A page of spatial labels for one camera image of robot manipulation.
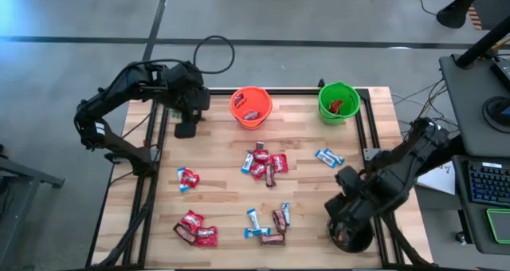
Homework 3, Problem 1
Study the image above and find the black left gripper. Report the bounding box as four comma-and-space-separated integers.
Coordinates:
165, 61, 211, 139

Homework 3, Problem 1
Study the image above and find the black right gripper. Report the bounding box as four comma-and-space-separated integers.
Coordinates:
324, 194, 375, 242

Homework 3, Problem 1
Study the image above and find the black plastic bucket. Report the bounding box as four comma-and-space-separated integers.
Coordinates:
327, 218, 376, 254

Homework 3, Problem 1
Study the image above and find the black table clamp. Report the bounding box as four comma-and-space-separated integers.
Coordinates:
104, 151, 132, 164

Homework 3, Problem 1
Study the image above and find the orange plastic bucket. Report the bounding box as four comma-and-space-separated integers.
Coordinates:
229, 85, 273, 131

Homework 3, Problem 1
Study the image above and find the white paper sheet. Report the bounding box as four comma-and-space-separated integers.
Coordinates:
416, 162, 456, 195

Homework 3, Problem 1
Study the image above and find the green plastic bucket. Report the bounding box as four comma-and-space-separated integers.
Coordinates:
317, 81, 362, 127

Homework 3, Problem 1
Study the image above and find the black desk support bar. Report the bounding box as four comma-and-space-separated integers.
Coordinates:
414, 135, 466, 179

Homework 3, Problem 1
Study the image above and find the grey desk shelf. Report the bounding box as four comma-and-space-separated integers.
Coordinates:
452, 155, 510, 256

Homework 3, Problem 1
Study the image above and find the black backlit keyboard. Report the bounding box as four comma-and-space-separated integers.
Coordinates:
468, 161, 510, 207

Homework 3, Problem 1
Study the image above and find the black pad with green edge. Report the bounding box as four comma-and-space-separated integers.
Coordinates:
484, 207, 510, 245

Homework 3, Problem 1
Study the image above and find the grey desk top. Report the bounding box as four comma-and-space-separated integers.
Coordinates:
438, 53, 510, 159

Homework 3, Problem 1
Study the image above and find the black round stand base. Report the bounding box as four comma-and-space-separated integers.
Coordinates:
481, 96, 510, 128

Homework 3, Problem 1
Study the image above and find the black slanted pole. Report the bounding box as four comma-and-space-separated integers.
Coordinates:
453, 15, 510, 69

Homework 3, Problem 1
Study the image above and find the black orange striped mat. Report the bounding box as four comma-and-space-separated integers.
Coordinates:
456, 0, 485, 31

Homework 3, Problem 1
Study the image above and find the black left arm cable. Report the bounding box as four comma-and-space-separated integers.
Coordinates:
193, 34, 236, 75

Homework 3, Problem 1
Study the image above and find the black aluminium rig frame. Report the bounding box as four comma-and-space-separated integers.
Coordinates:
85, 86, 434, 270

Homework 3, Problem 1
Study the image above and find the black cable bundle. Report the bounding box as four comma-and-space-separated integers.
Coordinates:
392, 78, 460, 143

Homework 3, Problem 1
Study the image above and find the grey metal workbench frame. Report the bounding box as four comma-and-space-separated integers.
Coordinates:
0, 143, 65, 271

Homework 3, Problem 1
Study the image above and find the black floor stand post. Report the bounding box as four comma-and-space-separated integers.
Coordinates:
436, 0, 491, 29

